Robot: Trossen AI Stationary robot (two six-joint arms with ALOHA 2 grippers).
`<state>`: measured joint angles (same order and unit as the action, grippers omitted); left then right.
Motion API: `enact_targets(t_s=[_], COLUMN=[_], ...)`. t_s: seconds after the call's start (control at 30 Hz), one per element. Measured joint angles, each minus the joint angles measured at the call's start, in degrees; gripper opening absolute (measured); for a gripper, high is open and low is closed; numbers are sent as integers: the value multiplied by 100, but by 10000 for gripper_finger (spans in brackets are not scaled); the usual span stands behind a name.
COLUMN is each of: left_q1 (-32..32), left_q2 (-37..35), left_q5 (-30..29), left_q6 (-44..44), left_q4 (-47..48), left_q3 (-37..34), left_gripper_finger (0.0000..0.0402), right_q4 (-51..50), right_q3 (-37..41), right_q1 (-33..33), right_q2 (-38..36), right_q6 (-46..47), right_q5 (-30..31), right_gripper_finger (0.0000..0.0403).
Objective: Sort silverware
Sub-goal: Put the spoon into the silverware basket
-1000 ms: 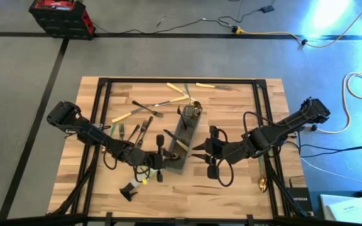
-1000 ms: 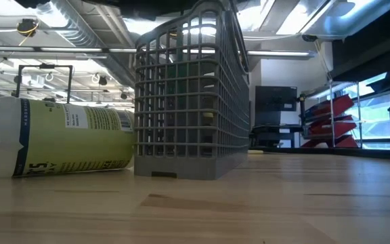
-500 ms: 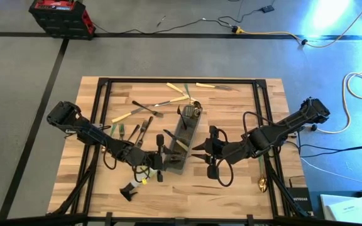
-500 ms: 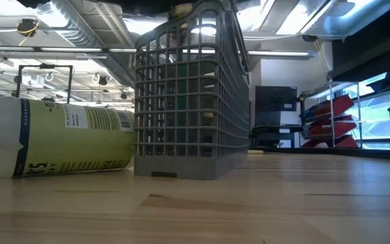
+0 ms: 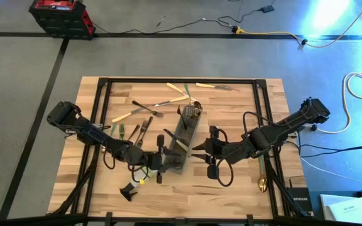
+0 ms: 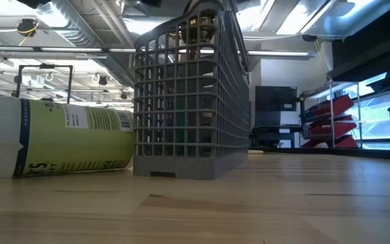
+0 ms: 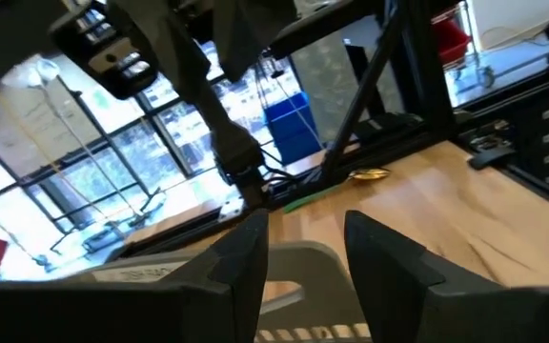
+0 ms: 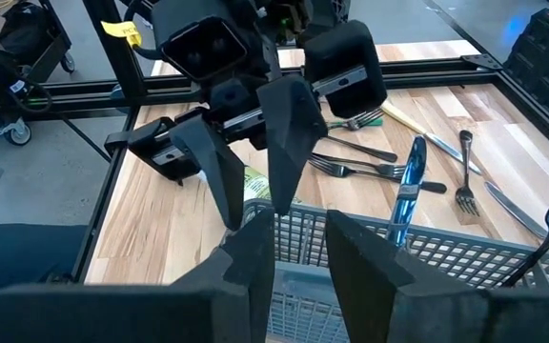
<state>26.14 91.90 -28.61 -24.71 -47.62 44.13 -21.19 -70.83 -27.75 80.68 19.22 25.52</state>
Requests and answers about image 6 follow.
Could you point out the black round ceiling device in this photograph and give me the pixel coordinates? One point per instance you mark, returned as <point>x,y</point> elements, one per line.
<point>27,27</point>

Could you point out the long ceiling light strip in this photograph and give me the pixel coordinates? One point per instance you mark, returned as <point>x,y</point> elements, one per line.
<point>276,53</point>

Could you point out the black background frame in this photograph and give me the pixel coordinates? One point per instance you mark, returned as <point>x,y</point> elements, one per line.
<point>46,65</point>

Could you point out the grey plastic silverware basket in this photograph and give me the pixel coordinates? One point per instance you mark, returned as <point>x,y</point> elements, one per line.
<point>181,167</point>

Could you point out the glass window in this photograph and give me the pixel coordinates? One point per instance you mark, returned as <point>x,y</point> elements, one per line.
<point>378,112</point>

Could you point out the black ceiling spotlight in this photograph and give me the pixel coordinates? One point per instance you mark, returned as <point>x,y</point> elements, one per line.
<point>124,95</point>
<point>103,80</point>

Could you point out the black monitor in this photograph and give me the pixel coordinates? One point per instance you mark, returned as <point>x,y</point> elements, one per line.
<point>276,98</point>

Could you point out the black ceiling camera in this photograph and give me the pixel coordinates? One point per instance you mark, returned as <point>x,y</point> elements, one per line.
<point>309,38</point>

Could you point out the metal rack with red bins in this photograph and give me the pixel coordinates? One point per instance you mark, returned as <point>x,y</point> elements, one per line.
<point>334,106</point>

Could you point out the green-labelled spray bottle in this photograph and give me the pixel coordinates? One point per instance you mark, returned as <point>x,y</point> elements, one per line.
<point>63,142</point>

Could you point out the black desk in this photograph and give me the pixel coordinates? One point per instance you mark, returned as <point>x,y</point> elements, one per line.
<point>276,128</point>

